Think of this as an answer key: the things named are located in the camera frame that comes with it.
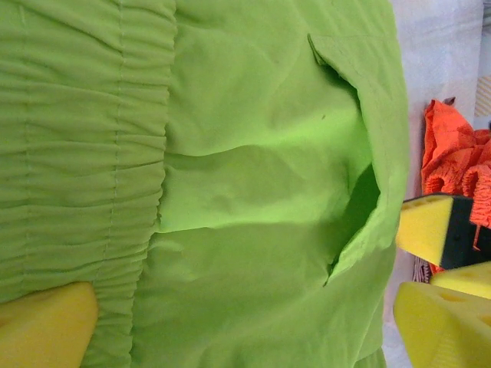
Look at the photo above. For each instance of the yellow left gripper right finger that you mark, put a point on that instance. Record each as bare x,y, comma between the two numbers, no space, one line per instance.
445,329

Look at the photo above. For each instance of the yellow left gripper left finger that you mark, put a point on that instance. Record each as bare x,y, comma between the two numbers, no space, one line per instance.
42,329

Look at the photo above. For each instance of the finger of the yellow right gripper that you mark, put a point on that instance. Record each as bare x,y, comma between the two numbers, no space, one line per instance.
426,226
468,278

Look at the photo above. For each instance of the orange shorts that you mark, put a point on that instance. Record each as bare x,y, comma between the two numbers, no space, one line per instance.
445,153

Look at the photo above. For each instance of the lime green shorts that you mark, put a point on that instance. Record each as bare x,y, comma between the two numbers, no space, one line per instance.
230,191

